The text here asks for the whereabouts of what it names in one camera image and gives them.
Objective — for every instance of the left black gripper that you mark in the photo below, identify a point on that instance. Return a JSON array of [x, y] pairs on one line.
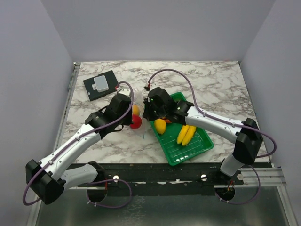
[[129, 121]]

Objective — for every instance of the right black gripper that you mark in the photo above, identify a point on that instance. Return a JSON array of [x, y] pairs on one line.
[[147, 115]]

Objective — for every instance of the orange peach with leaf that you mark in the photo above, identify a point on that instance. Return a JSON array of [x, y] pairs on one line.
[[136, 110]]

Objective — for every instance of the clear zip top bag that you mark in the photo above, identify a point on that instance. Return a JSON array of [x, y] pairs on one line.
[[138, 100]]

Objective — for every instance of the red apple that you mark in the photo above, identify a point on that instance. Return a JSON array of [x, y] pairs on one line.
[[136, 122]]

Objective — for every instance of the green plastic tray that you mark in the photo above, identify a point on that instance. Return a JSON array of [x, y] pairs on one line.
[[176, 153]]

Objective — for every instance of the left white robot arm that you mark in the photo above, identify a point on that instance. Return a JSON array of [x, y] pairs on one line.
[[49, 177]]

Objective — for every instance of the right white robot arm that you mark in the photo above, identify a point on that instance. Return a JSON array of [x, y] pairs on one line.
[[245, 135]]

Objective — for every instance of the yellow lemon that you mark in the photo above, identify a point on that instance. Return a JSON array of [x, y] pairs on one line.
[[160, 126]]

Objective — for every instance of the white grey small router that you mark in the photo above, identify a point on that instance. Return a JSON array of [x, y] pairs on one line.
[[100, 84]]

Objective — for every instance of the black network box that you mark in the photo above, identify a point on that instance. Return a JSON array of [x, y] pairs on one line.
[[93, 94]]

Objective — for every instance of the yellow banana bunch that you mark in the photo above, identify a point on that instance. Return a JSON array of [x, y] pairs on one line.
[[185, 135]]

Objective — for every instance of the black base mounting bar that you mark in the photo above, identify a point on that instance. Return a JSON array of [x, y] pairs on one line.
[[162, 179]]

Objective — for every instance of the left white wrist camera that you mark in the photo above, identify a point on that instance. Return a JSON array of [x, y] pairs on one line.
[[124, 91]]

